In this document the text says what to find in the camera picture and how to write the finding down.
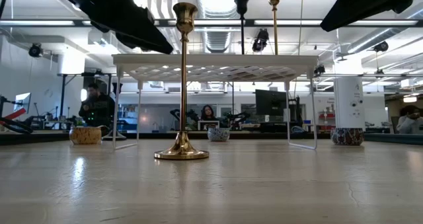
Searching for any tall brass candlestick holder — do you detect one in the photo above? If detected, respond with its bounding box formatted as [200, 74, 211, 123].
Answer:
[266, 0, 282, 56]
[153, 1, 210, 161]

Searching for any tall black candlestick holder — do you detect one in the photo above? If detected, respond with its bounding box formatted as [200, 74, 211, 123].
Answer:
[234, 0, 250, 56]

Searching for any gold patterned candle bowl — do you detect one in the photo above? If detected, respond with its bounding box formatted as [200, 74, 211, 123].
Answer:
[68, 126, 102, 145]

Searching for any dark patterned candle bowl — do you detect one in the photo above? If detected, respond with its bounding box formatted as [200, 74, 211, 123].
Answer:
[330, 127, 365, 147]

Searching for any blue white candle bowl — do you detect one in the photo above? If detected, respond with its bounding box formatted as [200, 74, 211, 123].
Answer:
[207, 127, 231, 143]

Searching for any person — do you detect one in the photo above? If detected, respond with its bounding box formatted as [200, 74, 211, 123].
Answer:
[396, 104, 423, 135]
[78, 83, 116, 129]
[200, 104, 217, 122]

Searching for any white pillar with signs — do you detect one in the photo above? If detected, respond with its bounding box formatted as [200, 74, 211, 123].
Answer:
[332, 52, 366, 132]

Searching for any white framed screen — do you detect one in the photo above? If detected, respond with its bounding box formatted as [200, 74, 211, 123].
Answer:
[197, 120, 220, 131]

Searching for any red shelf rack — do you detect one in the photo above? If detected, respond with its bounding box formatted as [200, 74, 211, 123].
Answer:
[317, 110, 336, 132]

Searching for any black computer monitor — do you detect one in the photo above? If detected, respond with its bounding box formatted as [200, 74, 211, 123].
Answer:
[254, 89, 288, 116]

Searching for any silver computer monitor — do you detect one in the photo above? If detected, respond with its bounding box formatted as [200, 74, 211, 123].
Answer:
[13, 92, 32, 116]

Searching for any red flat bar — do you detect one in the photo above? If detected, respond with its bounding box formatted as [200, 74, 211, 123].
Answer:
[0, 107, 26, 121]

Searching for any black overhead frame beam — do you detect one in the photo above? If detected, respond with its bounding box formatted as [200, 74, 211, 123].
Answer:
[0, 18, 423, 28]

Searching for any white wire shelf rack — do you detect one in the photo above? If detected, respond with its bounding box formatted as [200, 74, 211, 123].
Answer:
[111, 54, 319, 151]

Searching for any black background gantry frame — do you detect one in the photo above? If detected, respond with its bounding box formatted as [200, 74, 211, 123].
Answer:
[58, 72, 115, 131]

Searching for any black table frame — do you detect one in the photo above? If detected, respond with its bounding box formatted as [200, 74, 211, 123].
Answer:
[0, 131, 423, 147]

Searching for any black curved cable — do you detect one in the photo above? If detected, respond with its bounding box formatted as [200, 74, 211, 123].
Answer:
[0, 116, 34, 135]

